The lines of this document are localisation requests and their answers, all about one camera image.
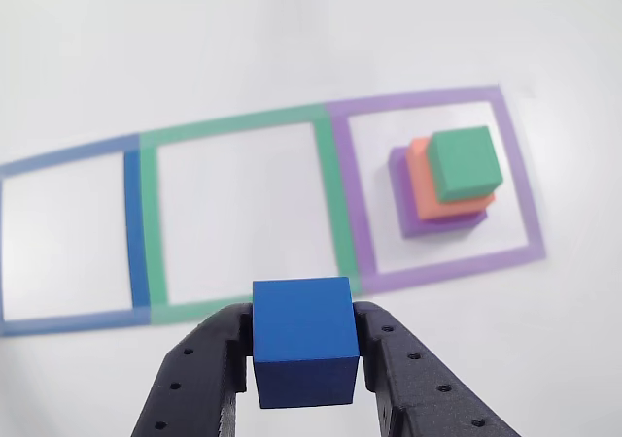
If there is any orange cube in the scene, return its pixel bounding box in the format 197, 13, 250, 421
405, 136, 498, 222

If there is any purple square frame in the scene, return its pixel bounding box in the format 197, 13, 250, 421
324, 85, 547, 297

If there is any blue square frame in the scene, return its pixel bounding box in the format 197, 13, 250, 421
0, 134, 153, 338

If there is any green cube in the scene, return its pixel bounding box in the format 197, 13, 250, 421
426, 125, 505, 204

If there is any large purple cube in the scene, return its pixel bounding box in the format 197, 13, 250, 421
388, 145, 489, 240

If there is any small blue cube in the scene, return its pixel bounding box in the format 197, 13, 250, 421
251, 276, 362, 410

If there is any green square frame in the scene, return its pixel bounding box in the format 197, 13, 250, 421
139, 102, 363, 325

